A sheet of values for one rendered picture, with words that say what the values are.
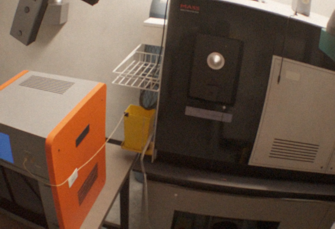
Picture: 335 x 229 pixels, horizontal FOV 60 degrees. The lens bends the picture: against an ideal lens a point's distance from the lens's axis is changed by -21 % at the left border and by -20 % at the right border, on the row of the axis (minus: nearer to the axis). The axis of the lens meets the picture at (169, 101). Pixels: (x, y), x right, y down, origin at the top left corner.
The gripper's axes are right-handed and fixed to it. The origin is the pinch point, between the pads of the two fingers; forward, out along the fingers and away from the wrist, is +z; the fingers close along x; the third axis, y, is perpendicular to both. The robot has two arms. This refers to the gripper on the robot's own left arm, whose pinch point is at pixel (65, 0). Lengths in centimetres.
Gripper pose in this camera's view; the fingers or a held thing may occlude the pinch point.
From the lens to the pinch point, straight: 33.9
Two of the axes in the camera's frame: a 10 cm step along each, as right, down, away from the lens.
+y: -8.5, -5.2, -0.4
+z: -4.6, 7.1, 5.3
